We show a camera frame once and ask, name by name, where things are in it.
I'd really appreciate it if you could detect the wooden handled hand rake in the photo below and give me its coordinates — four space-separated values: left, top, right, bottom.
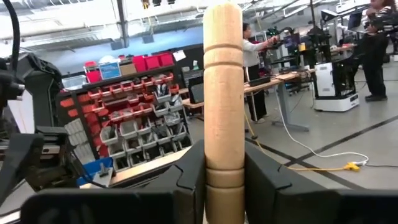
202 1 246 224

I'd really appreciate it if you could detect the blue plastic bin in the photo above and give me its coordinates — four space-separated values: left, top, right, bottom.
76 157 114 187

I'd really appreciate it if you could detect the person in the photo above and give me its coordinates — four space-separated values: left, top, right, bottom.
360 0 398 102
241 22 280 124

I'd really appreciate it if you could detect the wooden standing desk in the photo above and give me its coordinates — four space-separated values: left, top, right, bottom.
182 68 317 133

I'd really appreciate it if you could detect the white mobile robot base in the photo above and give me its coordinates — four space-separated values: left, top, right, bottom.
313 60 361 113

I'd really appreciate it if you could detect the red grey parts bin rack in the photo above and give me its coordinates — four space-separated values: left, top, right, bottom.
57 52 193 174

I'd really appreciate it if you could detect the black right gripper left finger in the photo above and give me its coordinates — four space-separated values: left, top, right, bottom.
20 139 206 224

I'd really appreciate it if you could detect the white floor cable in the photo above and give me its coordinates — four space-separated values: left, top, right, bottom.
273 86 370 166

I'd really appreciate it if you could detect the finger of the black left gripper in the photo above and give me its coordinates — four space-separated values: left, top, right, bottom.
0 133 45 205

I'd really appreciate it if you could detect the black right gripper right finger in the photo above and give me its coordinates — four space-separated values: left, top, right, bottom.
244 141 398 224

